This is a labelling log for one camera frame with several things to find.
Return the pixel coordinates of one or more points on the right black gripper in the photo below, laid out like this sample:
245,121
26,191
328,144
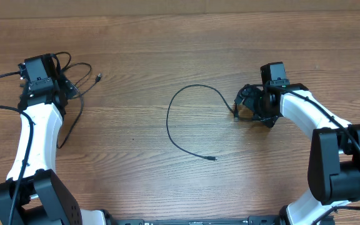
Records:
249,102

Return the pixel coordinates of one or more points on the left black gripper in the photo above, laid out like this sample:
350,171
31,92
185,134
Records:
69,86

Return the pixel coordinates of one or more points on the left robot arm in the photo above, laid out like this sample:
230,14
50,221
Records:
32,192

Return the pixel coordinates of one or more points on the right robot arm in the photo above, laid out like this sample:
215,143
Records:
333,173

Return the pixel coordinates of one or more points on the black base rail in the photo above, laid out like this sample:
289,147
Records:
195,221

